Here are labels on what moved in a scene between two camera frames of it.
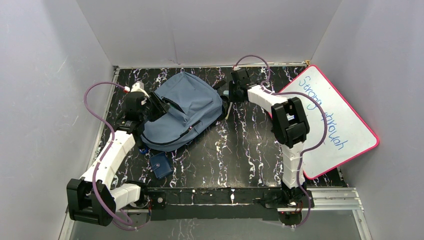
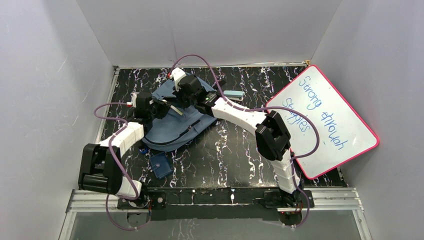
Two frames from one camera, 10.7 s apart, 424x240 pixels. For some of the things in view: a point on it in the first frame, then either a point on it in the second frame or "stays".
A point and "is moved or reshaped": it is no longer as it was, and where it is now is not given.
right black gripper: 231,97 to 177,94
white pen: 230,105 is moved or reshaped
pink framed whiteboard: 348,136 stays
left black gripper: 154,103 stays
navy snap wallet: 161,165 stays
